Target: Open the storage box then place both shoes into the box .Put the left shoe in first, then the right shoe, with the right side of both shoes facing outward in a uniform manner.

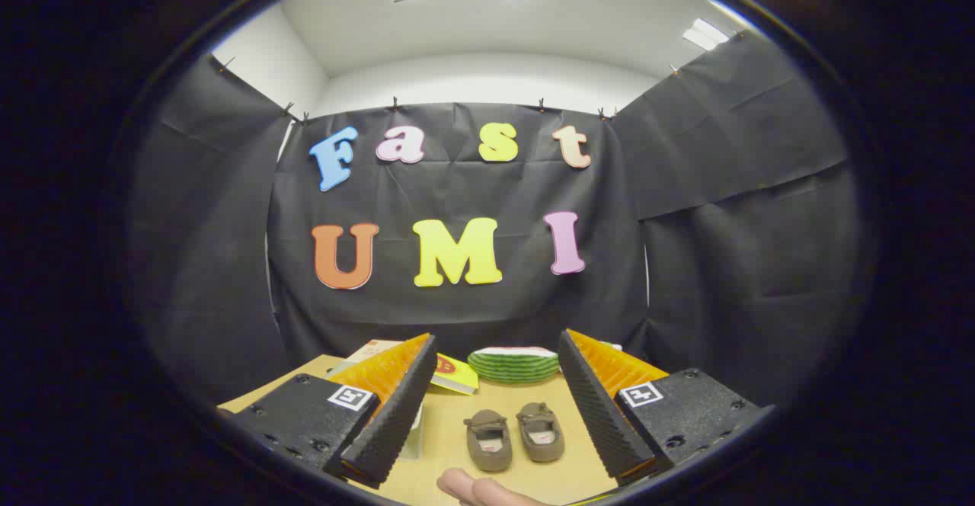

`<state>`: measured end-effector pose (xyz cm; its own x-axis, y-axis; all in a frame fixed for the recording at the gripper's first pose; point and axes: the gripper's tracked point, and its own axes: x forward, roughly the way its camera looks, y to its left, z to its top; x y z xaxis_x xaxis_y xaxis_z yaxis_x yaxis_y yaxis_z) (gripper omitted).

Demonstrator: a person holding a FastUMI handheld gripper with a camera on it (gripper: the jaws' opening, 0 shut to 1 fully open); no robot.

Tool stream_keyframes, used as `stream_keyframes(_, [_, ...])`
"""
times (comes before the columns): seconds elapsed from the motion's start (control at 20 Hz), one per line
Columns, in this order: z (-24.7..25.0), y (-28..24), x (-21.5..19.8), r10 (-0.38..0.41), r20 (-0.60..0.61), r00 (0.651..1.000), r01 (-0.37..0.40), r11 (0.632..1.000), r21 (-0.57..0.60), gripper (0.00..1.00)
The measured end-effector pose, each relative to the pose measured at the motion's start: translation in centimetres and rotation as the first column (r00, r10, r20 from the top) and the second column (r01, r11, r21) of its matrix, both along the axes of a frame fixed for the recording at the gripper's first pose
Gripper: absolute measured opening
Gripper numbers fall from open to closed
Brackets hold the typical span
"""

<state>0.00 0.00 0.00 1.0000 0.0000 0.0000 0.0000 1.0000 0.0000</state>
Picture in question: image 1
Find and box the yellow book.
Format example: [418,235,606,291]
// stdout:
[430,354,479,396]

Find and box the watermelon slice plush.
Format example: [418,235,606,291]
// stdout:
[467,346,562,385]

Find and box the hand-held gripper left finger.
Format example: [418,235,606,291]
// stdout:
[221,332,439,490]

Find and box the small ceiling light panel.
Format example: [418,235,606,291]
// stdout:
[682,18,730,52]

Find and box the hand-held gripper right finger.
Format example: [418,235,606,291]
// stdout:
[558,328,776,485]

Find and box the pale green fabric storage box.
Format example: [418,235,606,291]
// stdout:
[400,405,424,460]

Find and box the brown fuzzy shoe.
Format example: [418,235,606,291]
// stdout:
[516,402,566,463]
[463,409,513,472]

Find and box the beige book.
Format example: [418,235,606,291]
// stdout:
[347,340,404,363]

